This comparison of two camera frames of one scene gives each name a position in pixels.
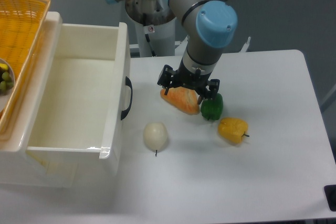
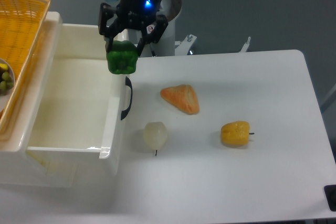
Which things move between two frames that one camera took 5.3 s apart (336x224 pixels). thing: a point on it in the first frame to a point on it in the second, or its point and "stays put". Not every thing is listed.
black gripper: x=182 y=78 to x=139 y=8
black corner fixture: x=330 y=192 stays put
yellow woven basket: x=22 y=17 stays put
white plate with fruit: x=7 y=82 stays put
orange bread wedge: x=185 y=99 stays put
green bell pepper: x=211 y=108 to x=122 y=58
